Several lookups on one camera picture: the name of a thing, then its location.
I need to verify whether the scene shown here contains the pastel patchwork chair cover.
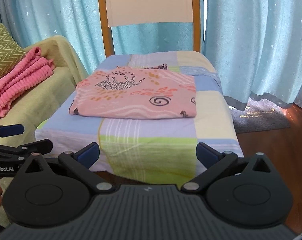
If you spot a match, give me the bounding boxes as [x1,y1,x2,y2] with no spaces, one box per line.
[35,51,245,183]

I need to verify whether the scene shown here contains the light blue star curtain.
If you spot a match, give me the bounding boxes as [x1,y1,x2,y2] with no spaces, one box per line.
[203,0,302,110]
[0,0,205,75]

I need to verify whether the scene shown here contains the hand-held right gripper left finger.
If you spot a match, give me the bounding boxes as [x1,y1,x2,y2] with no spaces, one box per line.
[24,142,114,194]

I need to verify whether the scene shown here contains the pink knitted blanket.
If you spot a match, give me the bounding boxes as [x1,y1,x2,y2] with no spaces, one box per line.
[0,47,54,120]

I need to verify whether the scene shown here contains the wooden chair with white back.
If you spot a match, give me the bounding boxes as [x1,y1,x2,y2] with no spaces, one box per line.
[97,0,200,58]

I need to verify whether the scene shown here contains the pink patterned pants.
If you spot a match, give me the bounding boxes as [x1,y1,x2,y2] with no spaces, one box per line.
[68,64,197,120]

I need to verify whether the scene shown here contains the green zigzag cushion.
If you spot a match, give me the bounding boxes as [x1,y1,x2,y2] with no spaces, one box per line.
[0,22,26,78]

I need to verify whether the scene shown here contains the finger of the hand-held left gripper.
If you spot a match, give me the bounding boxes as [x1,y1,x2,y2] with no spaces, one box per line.
[0,124,25,140]
[0,139,53,161]

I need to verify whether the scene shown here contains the grey floor rug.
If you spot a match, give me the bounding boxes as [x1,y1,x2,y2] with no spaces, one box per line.
[227,97,291,134]

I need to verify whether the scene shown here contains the sofa with light green cover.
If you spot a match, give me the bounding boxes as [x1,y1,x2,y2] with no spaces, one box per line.
[0,35,89,228]

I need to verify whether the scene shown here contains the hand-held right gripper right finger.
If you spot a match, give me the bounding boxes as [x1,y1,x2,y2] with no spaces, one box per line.
[181,142,275,194]

